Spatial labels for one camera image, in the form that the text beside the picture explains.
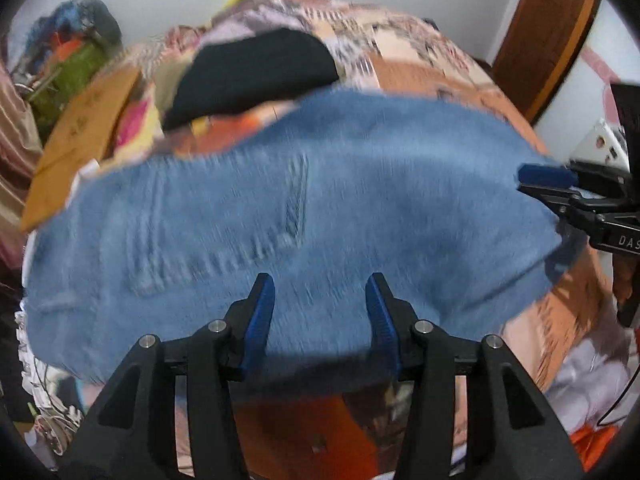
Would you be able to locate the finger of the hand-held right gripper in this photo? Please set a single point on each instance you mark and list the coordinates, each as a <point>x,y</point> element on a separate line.
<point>545,175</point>
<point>565,205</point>

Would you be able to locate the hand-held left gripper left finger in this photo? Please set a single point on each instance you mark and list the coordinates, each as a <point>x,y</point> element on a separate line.
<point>259,320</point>

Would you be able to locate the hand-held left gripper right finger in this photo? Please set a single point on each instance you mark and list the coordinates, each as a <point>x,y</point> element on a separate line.
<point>379,320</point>

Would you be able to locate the blue denim pants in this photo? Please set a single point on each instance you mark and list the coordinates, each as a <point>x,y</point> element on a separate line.
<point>350,200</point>

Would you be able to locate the white device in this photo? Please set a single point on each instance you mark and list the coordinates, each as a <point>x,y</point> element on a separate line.
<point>597,142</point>

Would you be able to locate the white wardrobe door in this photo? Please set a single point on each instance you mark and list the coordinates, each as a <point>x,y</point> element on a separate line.
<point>570,95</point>

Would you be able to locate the pink heart ribbon sticker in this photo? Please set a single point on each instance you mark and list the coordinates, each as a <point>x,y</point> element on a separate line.
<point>600,67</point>

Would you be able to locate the printed bedspread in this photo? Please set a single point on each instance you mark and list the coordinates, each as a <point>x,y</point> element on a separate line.
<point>400,45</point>

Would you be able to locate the orange cloth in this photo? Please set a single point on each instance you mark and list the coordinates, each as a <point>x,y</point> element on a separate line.
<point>592,442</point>

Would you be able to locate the white patterned cloth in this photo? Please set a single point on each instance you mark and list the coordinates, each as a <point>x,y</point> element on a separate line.
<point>45,385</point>

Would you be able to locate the black cloth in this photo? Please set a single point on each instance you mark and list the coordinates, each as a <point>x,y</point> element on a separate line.
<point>260,75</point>

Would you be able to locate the brown cardboard sheet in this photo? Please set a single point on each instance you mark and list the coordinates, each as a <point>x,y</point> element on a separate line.
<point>80,135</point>

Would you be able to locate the striped brown cloth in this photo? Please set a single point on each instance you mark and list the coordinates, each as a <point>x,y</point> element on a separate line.
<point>15,150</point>

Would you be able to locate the pile of colourful clothes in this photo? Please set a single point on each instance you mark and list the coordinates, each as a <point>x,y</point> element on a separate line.
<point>75,45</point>

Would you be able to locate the wooden door frame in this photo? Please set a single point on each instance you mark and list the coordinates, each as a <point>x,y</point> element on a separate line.
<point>545,35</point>

